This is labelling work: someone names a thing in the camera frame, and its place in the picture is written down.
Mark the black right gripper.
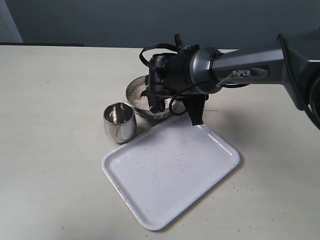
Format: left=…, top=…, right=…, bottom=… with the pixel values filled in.
left=145, top=46, right=200, bottom=114

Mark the brown wooden spoon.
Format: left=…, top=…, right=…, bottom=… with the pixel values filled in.
left=140, top=89, right=150, bottom=98

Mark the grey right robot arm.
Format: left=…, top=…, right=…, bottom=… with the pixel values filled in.
left=139, top=30, right=320, bottom=127

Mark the steel rice bowl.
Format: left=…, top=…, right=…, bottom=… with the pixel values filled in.
left=125, top=75, right=172, bottom=121

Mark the white granular powder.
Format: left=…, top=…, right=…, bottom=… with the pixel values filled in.
left=128, top=83, right=150, bottom=111

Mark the small steel cup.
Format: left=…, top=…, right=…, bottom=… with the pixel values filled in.
left=103, top=102, right=137, bottom=144

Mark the white rectangular tray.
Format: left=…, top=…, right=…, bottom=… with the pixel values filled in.
left=101, top=115, right=240, bottom=231

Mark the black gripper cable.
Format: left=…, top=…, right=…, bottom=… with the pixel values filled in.
left=139, top=34, right=201, bottom=67

